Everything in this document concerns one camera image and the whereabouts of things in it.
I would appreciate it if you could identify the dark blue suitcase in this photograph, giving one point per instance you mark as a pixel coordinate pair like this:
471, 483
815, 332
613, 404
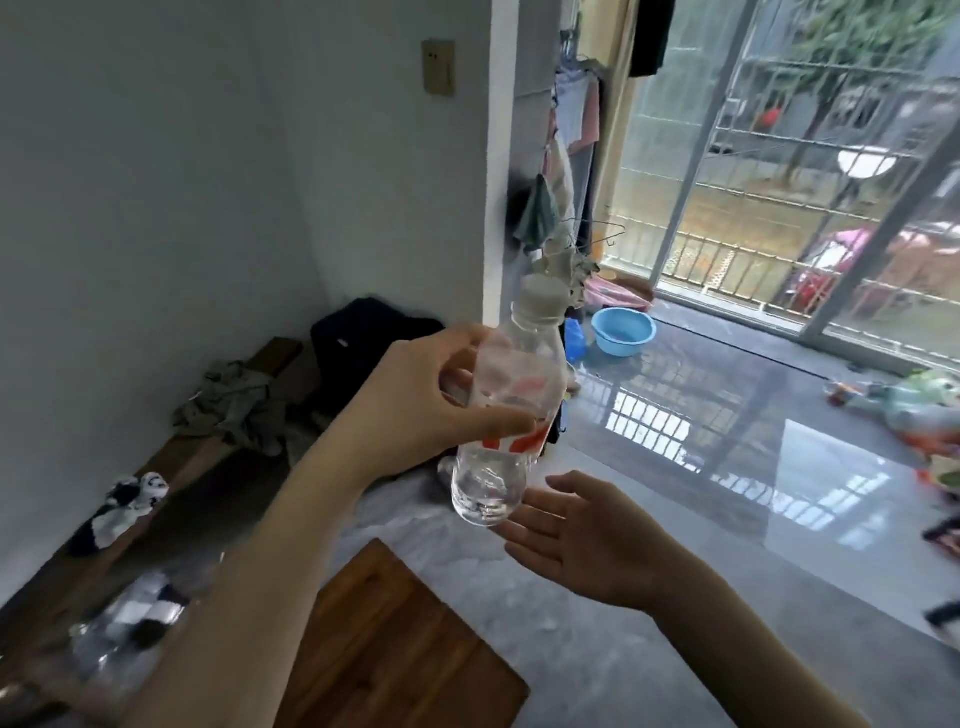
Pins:
360, 337

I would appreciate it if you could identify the black hanging trousers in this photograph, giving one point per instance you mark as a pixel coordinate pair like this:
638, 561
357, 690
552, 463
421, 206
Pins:
651, 37

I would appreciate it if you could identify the person's left forearm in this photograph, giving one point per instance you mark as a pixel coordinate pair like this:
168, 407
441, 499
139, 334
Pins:
240, 615

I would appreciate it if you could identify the dark wooden stool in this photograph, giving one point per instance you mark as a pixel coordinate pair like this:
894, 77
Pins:
946, 536

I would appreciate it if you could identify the grey green garment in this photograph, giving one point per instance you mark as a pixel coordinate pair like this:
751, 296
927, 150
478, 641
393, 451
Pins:
232, 409

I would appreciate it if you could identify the teal hanging cloth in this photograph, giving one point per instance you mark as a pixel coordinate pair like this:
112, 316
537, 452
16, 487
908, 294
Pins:
536, 214

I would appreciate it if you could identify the row of hanging clothes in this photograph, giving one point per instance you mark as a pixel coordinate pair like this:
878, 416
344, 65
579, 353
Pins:
574, 112

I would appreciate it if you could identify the light blue plastic basin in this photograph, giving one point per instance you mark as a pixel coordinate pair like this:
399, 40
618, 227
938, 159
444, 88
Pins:
622, 330

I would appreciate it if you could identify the blue plastic bag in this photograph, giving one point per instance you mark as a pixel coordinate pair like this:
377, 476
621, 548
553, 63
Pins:
574, 341

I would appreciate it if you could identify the long wooden bench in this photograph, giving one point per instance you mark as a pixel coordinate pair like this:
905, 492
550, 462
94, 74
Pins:
187, 457

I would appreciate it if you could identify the white navy socks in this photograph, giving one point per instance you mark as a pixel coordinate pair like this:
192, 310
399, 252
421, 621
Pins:
120, 514

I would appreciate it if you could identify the small wooden table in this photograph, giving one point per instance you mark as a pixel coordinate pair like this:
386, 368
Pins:
397, 652

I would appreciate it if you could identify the glass sliding door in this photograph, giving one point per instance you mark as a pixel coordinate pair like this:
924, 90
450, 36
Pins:
750, 187

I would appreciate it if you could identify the green plastic bags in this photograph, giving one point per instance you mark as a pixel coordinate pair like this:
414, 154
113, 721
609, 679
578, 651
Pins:
915, 412

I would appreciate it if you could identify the person's right hand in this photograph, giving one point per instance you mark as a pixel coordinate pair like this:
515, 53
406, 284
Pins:
607, 547

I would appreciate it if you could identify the clear water bottle red label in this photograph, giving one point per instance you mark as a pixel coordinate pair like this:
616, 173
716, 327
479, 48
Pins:
487, 480

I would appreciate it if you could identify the wall switch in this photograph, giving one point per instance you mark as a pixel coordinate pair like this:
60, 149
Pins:
439, 67

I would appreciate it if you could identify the pink plastic basin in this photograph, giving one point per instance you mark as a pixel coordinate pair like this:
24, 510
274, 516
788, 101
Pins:
611, 294

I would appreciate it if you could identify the person's left hand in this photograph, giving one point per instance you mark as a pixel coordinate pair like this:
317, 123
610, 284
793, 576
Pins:
405, 420

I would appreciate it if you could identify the plastic bag with socks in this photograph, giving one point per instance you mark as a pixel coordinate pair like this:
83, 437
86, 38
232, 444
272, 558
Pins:
142, 615

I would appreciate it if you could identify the pink scooter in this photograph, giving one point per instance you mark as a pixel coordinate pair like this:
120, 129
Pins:
862, 247

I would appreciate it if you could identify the person's right forearm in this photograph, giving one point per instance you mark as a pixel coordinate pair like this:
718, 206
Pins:
750, 660

